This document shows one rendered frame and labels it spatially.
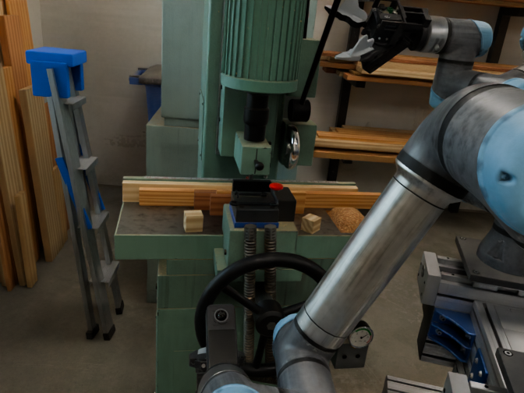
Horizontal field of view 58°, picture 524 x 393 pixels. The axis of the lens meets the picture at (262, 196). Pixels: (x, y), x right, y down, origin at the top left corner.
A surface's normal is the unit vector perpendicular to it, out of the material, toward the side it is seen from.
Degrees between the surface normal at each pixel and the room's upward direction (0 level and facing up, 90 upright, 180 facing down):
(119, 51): 90
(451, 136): 84
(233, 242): 90
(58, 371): 0
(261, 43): 90
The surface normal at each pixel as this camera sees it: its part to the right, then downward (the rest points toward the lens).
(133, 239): 0.17, 0.39
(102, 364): 0.08, -0.92
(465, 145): -0.98, -0.16
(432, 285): -0.22, 0.35
